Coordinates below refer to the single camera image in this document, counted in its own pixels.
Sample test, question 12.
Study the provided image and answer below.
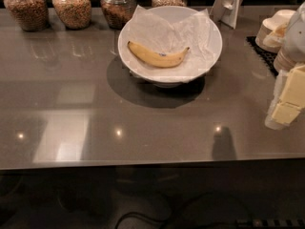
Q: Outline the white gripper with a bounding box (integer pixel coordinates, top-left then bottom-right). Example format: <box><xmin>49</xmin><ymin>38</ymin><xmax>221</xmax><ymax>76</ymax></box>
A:
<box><xmin>265</xmin><ymin>2</ymin><xmax>305</xmax><ymax>130</ymax></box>

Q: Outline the yellow banana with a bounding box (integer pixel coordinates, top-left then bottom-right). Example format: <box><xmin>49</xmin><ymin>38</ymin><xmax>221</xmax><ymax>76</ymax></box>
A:
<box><xmin>127</xmin><ymin>41</ymin><xmax>190</xmax><ymax>68</ymax></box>

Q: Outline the black rubber mat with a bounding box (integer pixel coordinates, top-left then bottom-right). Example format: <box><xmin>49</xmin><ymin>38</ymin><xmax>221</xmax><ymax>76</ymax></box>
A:
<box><xmin>246</xmin><ymin>36</ymin><xmax>278</xmax><ymax>77</ymax></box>

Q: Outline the white paper liner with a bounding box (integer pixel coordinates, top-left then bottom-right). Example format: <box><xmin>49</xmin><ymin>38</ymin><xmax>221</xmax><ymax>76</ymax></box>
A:
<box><xmin>122</xmin><ymin>5</ymin><xmax>216</xmax><ymax>80</ymax></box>

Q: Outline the stack of white cups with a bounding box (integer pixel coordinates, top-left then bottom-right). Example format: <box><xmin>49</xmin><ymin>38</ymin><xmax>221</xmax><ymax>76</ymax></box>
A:
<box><xmin>255</xmin><ymin>10</ymin><xmax>295</xmax><ymax>72</ymax></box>

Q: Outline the glass jar of grains far left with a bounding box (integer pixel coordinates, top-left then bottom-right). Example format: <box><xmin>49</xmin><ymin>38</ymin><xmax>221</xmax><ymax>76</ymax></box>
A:
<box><xmin>4</xmin><ymin>0</ymin><xmax>49</xmax><ymax>31</ymax></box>

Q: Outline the white bowl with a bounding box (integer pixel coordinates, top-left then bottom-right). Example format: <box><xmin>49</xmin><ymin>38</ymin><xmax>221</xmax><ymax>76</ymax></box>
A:
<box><xmin>117</xmin><ymin>5</ymin><xmax>223</xmax><ymax>89</ymax></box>

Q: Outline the white angled stand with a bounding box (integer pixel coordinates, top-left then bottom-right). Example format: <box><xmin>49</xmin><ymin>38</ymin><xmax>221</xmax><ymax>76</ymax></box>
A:
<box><xmin>210</xmin><ymin>0</ymin><xmax>243</xmax><ymax>29</ymax></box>

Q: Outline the black cable on floor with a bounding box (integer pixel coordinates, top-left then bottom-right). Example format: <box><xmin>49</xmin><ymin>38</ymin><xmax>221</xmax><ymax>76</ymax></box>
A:
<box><xmin>113</xmin><ymin>191</ymin><xmax>252</xmax><ymax>229</ymax></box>

